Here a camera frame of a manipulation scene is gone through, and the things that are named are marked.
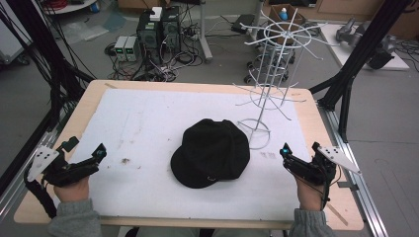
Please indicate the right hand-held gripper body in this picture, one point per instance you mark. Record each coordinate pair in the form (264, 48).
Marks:
(313, 169)

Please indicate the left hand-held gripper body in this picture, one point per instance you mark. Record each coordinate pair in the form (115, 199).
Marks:
(61, 171)

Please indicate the person's left hand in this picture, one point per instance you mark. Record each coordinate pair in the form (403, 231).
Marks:
(72, 191)

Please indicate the person's right hand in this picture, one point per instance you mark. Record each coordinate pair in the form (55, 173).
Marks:
(309, 196)

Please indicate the thin wooden strip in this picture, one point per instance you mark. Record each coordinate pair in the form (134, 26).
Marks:
(336, 214)

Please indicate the white foam mat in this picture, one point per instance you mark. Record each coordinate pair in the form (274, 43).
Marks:
(148, 131)

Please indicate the black cap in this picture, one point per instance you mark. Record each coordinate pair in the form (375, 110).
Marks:
(210, 154)

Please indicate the wheeled chair base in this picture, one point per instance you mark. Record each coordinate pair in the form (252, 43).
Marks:
(260, 69)

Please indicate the grey power supply unit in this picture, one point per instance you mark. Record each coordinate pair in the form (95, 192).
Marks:
(120, 48)
(132, 48)

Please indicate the white floor board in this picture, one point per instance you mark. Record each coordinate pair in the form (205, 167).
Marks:
(339, 52)

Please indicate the clear plastic sheets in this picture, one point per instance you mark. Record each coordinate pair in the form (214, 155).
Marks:
(85, 31)

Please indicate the large black computer tower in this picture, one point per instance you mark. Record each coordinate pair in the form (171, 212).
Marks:
(150, 36)

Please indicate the flat black floor device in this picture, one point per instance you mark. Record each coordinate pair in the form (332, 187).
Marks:
(243, 23)

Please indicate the blue bottle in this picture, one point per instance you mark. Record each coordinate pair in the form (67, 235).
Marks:
(283, 14)

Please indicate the cardboard box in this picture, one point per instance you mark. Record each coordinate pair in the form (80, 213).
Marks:
(293, 13)

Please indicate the grey equipment case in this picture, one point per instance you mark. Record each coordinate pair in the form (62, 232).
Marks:
(11, 39)

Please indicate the slim black computer tower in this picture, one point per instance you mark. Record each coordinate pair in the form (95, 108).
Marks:
(171, 29)

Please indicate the grey metal table leg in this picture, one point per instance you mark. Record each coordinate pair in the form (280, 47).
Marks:
(205, 33)

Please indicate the small white box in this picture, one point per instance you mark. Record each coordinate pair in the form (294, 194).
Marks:
(156, 14)

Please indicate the round white table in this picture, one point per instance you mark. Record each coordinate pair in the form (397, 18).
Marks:
(69, 6)

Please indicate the small metal bracket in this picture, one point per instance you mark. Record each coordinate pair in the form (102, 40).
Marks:
(347, 185)

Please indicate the aluminium rail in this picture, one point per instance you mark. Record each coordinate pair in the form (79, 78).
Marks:
(362, 184)
(19, 187)

